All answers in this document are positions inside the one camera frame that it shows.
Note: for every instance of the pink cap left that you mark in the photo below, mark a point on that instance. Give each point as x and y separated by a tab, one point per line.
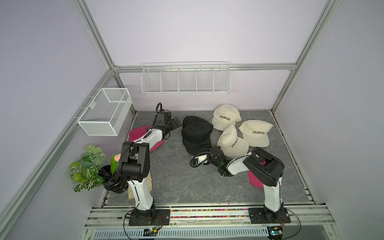
147	132

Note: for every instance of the green potted plant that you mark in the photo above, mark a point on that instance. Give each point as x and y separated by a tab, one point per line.
90	171

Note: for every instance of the pink cap right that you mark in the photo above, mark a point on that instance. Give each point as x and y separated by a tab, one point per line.
254	180

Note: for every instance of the pink artificial tulip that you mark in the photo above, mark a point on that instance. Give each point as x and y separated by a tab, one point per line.
114	162

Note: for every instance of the cream cap right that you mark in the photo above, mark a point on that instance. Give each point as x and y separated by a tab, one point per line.
255	132

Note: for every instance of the white wire shelf basket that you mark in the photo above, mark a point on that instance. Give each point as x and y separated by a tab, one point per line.
186	78

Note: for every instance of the aluminium frame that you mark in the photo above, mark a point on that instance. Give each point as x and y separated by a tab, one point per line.
23	198

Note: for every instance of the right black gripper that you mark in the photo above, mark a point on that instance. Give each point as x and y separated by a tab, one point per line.
210	148

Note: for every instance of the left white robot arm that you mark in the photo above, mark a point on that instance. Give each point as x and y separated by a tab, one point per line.
134	166

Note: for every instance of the cream colorado cap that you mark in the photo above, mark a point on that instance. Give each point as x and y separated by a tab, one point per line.
225	116
231	145

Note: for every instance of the white wire side basket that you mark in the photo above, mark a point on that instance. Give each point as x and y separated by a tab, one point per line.
106	113

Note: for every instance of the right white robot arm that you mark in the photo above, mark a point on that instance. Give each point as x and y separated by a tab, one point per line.
265	167

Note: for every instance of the pink cap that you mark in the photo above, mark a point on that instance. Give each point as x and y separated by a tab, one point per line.
147	132
254	180

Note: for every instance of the beige cap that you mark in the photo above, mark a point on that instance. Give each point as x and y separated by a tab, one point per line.
130	189

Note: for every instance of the cream Colorado cap back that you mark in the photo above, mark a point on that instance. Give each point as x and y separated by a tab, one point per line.
225	116

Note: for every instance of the plain black cap front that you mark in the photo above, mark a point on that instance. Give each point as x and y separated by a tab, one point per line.
188	120

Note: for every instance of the black plant pot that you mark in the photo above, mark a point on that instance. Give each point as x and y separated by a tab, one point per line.
113	182

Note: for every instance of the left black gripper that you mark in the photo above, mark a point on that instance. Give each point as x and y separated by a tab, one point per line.
174	125

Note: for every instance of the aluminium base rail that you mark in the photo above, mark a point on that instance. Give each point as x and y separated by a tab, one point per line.
211	222

